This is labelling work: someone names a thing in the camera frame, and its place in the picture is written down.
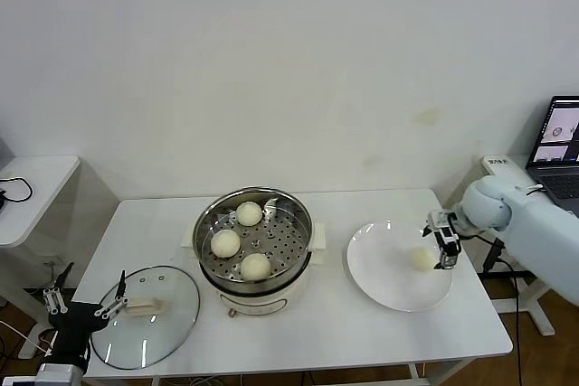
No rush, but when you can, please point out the stainless steel steamer pot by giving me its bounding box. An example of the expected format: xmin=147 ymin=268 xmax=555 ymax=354
xmin=180 ymin=185 xmax=329 ymax=286

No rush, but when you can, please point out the black floor bar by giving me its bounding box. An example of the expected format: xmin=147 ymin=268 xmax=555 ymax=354
xmin=23 ymin=286 xmax=78 ymax=297
xmin=479 ymin=270 xmax=547 ymax=283

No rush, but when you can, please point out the glass lid with cream handle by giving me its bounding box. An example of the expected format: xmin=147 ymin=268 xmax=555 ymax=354
xmin=90 ymin=266 xmax=201 ymax=370

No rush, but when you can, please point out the black looped cable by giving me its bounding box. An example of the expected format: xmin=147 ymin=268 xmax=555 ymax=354
xmin=0 ymin=175 xmax=35 ymax=202

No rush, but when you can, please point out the grey laptop with keyboard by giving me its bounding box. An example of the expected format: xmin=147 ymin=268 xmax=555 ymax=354
xmin=527 ymin=96 xmax=579 ymax=220

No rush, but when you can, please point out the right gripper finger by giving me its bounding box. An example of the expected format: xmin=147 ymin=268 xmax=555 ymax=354
xmin=422 ymin=209 xmax=449 ymax=238
xmin=432 ymin=234 xmax=463 ymax=272

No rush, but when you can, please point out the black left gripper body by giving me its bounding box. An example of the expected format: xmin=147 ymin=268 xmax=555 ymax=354
xmin=47 ymin=302 xmax=114 ymax=364

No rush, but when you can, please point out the white side table with cable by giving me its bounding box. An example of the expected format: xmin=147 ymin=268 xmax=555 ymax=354
xmin=0 ymin=155 xmax=82 ymax=360

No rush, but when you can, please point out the cream electric cooker base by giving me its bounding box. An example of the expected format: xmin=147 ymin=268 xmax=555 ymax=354
xmin=198 ymin=248 xmax=327 ymax=319

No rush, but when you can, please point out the black cable with adapter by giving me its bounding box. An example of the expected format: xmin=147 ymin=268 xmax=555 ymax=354
xmin=481 ymin=186 xmax=546 ymax=386

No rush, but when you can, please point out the white steamed baozi bun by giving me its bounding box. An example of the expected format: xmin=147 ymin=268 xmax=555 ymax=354
xmin=236 ymin=201 xmax=263 ymax=227
xmin=240 ymin=252 xmax=272 ymax=281
xmin=408 ymin=246 xmax=434 ymax=273
xmin=211 ymin=229 xmax=242 ymax=259

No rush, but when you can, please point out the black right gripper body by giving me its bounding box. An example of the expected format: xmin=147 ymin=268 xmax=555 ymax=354
xmin=442 ymin=212 xmax=466 ymax=245

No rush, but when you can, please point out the white round plate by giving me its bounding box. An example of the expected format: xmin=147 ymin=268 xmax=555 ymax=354
xmin=346 ymin=221 xmax=455 ymax=314

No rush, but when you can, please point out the white side table with laptop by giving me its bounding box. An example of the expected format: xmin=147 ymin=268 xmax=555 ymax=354
xmin=479 ymin=154 xmax=579 ymax=338

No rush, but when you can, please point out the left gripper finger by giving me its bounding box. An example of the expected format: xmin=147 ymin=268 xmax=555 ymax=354
xmin=93 ymin=269 xmax=128 ymax=321
xmin=43 ymin=261 xmax=76 ymax=315

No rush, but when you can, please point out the white floor cable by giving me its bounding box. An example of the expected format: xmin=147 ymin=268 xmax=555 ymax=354
xmin=0 ymin=318 xmax=51 ymax=355

